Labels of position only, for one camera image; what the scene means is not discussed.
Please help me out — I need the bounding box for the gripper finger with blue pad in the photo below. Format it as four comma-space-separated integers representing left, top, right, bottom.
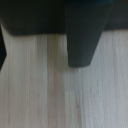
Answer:
0, 27, 8, 73

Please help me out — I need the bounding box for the black air fryer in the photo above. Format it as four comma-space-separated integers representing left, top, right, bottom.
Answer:
0, 0, 128, 68

